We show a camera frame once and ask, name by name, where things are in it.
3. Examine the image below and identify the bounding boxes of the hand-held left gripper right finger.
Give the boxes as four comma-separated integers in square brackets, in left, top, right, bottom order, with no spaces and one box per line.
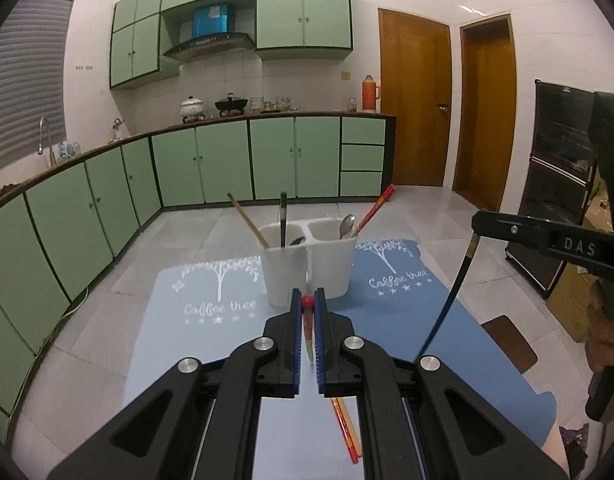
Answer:
[314,287,570,480]

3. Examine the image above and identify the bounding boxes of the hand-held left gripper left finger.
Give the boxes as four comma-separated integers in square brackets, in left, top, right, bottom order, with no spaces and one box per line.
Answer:
[46,288,304,480]

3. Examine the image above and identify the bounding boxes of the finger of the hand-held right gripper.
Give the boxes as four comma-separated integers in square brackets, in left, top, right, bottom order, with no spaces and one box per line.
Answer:
[470,210,614,274]

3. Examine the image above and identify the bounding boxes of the red topped chopstick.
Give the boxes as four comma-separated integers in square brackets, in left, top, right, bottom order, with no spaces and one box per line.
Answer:
[302,294,316,364]

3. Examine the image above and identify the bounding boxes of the pale orange wooden chopstick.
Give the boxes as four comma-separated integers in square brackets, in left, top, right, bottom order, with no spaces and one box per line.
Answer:
[336,398,362,447]

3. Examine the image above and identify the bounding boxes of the white two-compartment utensil holder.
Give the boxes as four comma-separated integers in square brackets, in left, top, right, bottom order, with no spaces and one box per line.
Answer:
[259,217,357,309]

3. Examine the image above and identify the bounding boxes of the red lacquered chopstick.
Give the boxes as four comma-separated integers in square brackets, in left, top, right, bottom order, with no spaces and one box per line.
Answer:
[330,398,360,464]

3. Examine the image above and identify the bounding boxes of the black chopstick with gold band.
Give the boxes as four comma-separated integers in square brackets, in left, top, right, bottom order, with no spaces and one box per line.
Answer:
[414,232,480,364]

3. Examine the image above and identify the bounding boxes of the plain wooden chopstick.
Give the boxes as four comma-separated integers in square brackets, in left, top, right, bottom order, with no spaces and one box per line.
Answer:
[227,192,272,250]

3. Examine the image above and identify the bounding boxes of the red printed wooden chopstick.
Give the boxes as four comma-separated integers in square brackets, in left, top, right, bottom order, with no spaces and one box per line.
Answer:
[354,184,397,238]

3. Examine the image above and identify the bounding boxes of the person's right hand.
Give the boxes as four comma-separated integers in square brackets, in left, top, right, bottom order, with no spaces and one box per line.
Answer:
[587,304,614,374]

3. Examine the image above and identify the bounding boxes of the black glass-front cabinet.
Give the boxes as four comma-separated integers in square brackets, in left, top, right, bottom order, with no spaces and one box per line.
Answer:
[504,78,600,302]

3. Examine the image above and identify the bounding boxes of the light blue printed mat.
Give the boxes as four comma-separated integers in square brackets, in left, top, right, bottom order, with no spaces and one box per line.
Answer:
[124,254,364,480]

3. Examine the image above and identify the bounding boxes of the dark blue printed mat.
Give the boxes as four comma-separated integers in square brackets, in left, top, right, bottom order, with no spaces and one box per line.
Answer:
[337,238,558,462]

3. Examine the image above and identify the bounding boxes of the brown square pad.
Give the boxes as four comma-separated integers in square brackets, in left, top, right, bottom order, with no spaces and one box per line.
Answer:
[481,314,538,374]

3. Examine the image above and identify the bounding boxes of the brown wooden door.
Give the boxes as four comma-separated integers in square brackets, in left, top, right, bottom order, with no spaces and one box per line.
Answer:
[377,7,453,189]
[451,13,517,213]

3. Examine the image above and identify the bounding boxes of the green drawer stack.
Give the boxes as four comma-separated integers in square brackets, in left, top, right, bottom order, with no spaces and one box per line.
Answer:
[339,115,388,199]

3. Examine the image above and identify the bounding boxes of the green lower kitchen cabinets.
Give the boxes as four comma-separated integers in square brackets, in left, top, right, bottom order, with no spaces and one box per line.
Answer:
[0,112,398,443]

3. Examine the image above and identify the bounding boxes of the orange thermos flask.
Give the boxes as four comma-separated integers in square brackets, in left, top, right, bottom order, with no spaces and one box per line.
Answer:
[361,73,382,114]

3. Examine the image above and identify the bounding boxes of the dark patterned cloth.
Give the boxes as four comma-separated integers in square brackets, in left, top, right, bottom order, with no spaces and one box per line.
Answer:
[557,424,590,471]

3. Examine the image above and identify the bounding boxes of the group of glass jars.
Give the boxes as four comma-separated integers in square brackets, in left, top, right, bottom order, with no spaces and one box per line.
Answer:
[249,94,303,113]

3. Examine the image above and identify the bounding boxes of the black wok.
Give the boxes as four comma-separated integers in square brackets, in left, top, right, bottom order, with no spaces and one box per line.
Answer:
[215,92,250,114]

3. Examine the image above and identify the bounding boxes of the white cooking pot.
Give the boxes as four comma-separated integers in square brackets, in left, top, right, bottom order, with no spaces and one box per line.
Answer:
[180,94,206,124]

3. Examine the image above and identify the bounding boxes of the clear plastic containers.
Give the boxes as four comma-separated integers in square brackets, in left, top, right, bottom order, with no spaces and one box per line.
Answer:
[54,139,83,164]

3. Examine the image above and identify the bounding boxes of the black range hood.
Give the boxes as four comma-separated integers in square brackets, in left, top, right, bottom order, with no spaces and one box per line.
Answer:
[162,32,256,64]

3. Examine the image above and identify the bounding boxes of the metal kitchen faucet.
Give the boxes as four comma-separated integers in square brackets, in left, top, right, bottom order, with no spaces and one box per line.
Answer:
[38,116,58,167]

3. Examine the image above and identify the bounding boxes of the grey window blind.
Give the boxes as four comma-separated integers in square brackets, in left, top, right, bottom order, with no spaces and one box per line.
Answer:
[0,0,76,177]

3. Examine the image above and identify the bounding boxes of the white cable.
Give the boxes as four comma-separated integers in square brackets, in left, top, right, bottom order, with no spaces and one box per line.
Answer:
[61,284,91,317]

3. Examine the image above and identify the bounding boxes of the green upper wall cabinets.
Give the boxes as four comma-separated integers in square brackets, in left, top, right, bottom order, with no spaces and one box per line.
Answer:
[109,0,356,91]

